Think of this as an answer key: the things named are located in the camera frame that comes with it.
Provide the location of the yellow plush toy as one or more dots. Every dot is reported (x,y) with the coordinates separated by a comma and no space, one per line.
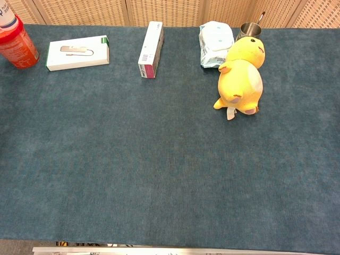
(239,79)

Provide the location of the teal felt table mat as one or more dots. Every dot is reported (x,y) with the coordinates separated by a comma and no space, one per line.
(159,159)

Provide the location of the long white magenta box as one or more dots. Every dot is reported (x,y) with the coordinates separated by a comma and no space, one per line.
(151,50)

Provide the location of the white wet wipes pack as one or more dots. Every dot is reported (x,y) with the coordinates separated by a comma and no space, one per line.
(215,42)

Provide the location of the woven rattan folding screen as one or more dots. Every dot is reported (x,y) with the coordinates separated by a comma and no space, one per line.
(170,12)

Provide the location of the white USB hub box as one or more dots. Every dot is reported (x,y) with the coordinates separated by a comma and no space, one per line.
(77,53)

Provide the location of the stainless steel cup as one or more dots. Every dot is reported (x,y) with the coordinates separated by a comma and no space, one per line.
(249,29)

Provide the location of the red plastic bottle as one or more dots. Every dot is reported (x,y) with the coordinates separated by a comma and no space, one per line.
(17,47)

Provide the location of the white tube with blue print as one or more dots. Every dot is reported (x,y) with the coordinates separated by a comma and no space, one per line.
(6,16)

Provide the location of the aluminium frame rail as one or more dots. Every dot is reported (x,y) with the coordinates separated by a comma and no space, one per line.
(159,251)

